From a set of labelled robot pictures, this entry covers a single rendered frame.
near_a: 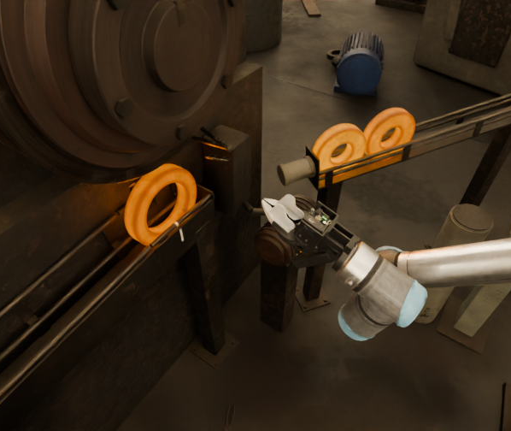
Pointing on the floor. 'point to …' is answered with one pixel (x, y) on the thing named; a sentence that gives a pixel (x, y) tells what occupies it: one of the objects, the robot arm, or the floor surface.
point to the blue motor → (360, 64)
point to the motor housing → (278, 273)
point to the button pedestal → (478, 298)
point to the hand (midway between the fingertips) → (267, 205)
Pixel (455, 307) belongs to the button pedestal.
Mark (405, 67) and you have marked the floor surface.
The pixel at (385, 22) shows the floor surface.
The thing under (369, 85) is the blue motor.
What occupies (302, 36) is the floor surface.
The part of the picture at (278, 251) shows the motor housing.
